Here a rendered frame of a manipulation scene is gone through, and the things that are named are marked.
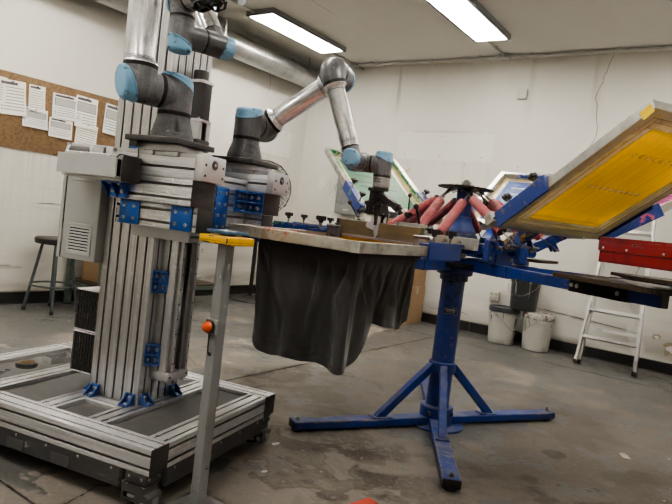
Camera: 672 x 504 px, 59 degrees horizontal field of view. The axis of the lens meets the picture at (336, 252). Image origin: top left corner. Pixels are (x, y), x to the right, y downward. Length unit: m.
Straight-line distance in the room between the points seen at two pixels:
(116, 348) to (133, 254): 0.39
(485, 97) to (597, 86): 1.16
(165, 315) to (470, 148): 5.04
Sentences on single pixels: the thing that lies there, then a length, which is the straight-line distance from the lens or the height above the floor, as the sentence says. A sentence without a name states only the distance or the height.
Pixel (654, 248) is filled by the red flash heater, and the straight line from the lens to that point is 2.19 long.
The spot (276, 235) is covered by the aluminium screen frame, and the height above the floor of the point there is 0.97.
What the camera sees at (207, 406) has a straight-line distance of 2.09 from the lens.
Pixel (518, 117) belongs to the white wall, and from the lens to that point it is 6.83.
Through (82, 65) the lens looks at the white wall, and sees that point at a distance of 6.05.
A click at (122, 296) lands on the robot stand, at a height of 0.64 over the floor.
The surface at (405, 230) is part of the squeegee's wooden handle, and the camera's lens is 2.47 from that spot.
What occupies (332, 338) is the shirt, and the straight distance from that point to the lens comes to 2.08.
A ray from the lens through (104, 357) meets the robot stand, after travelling 2.62.
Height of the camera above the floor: 1.05
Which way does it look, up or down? 3 degrees down
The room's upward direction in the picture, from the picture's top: 7 degrees clockwise
